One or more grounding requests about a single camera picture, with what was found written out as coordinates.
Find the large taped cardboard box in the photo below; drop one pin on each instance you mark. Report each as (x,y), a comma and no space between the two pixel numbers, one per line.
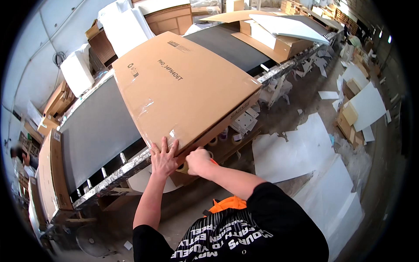
(183,88)

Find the stack of white foam sheets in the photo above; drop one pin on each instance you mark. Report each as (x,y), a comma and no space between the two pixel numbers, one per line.
(126,29)

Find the large white sheet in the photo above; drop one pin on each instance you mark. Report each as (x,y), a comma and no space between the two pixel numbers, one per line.
(294,154)
(334,203)

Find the person's left fingers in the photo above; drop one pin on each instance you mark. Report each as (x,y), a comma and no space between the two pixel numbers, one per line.
(163,145)

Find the person's left hand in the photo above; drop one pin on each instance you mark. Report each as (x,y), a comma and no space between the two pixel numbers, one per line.
(163,162)

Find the stack of white brackets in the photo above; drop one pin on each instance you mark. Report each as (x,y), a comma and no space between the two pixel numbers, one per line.
(245,119)

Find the person's body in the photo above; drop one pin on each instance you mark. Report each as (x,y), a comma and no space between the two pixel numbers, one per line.
(255,229)

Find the heap of cardboard boxes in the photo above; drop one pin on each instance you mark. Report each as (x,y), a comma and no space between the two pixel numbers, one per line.
(57,104)

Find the open cardboard box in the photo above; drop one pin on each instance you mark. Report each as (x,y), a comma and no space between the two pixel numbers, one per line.
(278,44)

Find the row of stacked cartons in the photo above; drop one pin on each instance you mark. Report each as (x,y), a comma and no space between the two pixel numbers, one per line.
(320,11)

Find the upright flat cardboard box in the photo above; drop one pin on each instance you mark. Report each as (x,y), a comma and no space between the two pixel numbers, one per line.
(35,203)
(54,177)

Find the heap of white foam scraps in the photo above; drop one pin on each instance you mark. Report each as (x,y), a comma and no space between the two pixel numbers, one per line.
(307,65)

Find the white foam block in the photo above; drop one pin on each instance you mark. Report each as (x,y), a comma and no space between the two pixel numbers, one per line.
(78,70)

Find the grey floor fan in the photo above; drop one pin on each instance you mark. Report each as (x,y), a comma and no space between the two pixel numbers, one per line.
(93,240)

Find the long grey belt conveyor table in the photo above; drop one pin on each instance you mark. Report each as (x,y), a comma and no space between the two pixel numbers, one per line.
(95,131)

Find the person's right hand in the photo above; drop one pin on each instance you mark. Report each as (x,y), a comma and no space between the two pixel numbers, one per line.
(199,163)

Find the brown cardboard stack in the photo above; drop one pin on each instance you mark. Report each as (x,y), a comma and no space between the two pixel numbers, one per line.
(101,49)

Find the person's right fingers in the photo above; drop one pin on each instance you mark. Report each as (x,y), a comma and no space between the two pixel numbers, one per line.
(193,157)

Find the white curved panel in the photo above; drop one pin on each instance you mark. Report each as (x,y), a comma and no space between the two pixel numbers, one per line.
(291,28)

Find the flat cardboard sheet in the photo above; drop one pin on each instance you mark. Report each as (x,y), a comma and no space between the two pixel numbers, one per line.
(232,16)

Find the cardboard pile with white panel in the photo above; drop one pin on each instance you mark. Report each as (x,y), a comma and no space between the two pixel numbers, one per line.
(363,108)

